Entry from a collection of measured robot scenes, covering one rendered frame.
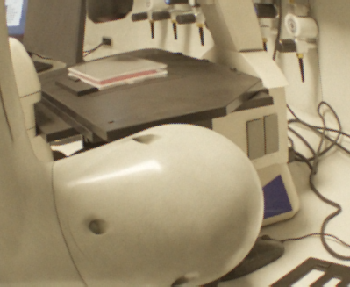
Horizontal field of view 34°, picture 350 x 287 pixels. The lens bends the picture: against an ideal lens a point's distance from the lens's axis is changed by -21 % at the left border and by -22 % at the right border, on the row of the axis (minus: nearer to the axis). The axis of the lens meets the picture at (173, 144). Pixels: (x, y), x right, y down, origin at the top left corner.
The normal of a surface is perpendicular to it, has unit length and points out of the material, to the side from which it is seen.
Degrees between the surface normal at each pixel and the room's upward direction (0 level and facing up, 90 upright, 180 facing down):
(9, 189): 85
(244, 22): 90
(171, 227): 72
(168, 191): 54
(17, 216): 85
